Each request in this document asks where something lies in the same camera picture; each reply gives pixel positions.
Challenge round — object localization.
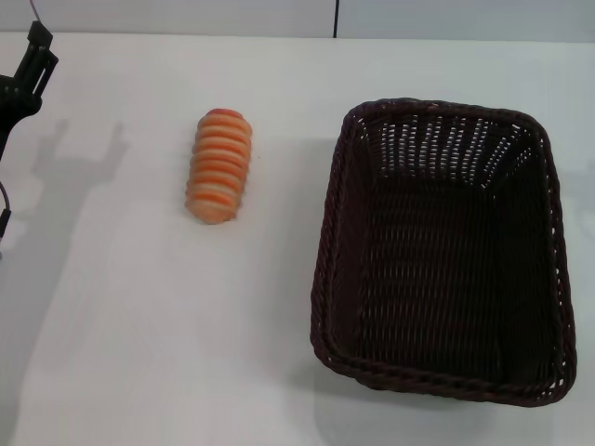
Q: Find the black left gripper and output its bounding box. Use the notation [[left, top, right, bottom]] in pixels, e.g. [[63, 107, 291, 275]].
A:
[[0, 20, 60, 162]]

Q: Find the orange striped bread loaf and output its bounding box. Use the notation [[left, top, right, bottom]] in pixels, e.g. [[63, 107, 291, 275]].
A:
[[184, 107, 255, 228]]

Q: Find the dark brown wicker basket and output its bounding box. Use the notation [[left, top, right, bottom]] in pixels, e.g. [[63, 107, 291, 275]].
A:
[[310, 96, 578, 410]]

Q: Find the cable with silver plug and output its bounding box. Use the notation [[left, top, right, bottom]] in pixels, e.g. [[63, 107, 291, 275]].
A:
[[0, 181, 12, 243]]

